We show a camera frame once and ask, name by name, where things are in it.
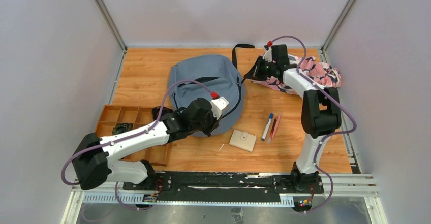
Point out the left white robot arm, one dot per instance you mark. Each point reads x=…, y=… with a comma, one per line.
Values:
x=100, y=159

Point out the blue student backpack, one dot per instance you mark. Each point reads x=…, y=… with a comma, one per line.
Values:
x=194, y=77

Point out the aluminium frame rail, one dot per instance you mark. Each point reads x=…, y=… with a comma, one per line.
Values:
x=347, y=198

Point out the pink floral cloth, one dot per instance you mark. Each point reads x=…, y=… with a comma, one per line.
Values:
x=320, y=72

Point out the pink pen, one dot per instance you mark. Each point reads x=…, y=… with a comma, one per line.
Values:
x=277, y=124

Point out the green dark rolled sock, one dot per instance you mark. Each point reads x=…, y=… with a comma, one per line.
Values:
x=122, y=128

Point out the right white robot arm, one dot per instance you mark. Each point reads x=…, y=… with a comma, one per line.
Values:
x=320, y=115

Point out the wooden compartment tray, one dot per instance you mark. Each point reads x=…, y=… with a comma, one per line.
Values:
x=114, y=115

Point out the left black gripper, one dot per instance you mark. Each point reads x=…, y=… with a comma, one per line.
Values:
x=211, y=126

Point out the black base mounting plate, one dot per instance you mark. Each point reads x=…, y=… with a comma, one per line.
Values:
x=223, y=186

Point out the blue cap marker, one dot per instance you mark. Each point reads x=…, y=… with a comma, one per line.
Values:
x=267, y=126

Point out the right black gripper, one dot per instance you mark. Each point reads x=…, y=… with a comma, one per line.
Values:
x=256, y=72

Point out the beige snap wallet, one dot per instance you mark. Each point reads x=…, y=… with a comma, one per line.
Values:
x=243, y=140

